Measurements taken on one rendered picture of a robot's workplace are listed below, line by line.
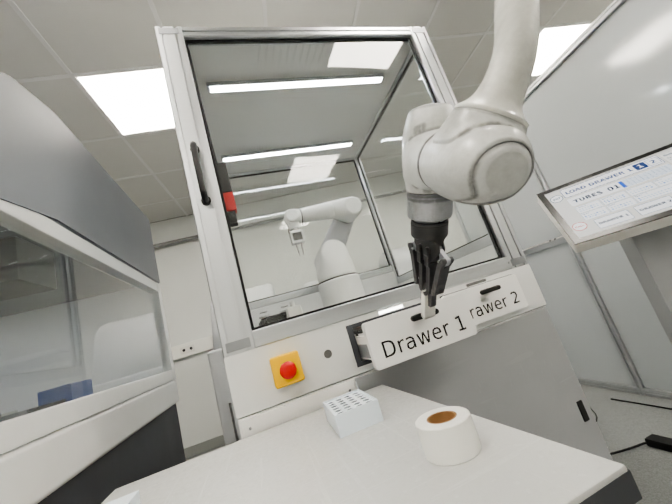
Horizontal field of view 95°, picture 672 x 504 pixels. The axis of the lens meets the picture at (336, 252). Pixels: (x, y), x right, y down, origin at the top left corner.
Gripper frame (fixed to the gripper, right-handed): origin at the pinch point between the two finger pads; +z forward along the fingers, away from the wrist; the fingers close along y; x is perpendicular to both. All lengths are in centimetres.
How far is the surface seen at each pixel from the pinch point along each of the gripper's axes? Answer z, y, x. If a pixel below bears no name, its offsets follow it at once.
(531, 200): 24, 111, -173
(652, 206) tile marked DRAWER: -7, 4, -87
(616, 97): -40, 65, -167
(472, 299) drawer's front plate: 13.8, 13.4, -26.4
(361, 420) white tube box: 9.2, -13.7, 24.2
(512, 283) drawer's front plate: 13.2, 13.9, -43.2
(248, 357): 11.9, 17.0, 41.3
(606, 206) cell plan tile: -5, 14, -83
